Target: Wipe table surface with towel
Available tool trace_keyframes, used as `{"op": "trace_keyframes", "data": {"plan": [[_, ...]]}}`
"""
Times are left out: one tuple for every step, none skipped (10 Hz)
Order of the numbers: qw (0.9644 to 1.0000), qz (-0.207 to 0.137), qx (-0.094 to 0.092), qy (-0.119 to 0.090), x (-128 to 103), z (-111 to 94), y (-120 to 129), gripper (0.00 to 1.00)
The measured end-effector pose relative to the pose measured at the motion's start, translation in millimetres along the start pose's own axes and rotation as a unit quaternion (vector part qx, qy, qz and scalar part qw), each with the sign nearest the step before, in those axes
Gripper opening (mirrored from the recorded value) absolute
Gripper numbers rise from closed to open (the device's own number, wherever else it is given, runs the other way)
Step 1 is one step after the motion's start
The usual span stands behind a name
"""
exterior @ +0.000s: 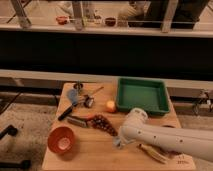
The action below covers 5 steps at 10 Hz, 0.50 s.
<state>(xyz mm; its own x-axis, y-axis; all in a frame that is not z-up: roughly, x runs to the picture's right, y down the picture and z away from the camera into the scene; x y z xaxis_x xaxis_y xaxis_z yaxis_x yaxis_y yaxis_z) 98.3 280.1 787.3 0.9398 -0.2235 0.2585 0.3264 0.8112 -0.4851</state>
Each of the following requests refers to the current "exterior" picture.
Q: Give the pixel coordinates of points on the person in dark clothes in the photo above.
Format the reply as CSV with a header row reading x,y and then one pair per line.
x,y
183,14

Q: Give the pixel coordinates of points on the orange bowl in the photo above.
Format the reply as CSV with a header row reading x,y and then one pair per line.
x,y
61,140

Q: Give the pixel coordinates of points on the orange ball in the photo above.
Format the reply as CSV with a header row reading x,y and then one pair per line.
x,y
111,106

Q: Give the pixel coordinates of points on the green plastic tray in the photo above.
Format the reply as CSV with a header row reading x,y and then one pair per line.
x,y
150,95

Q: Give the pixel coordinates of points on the small metal measuring cup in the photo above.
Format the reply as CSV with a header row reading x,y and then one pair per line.
x,y
88,103

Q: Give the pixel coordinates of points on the dark red grape bunch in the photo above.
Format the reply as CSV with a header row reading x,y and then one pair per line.
x,y
102,123

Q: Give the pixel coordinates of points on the metal fixture at right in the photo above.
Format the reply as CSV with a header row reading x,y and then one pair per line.
x,y
203,98

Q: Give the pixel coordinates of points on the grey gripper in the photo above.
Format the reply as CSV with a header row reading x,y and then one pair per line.
x,y
117,142

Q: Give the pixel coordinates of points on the wooden handled utensil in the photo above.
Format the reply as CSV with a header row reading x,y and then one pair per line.
x,y
95,91

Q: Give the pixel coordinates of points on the black floor clamp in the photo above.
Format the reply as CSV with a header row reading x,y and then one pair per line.
x,y
9,130

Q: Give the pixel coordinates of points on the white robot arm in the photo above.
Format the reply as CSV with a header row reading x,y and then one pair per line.
x,y
196,143

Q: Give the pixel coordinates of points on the black handled blue spatula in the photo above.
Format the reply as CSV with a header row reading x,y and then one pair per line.
x,y
73,98

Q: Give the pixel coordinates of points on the dark red background bowl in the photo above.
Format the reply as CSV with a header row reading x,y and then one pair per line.
x,y
110,21

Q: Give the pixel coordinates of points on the yellow banana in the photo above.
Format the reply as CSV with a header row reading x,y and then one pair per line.
x,y
153,153

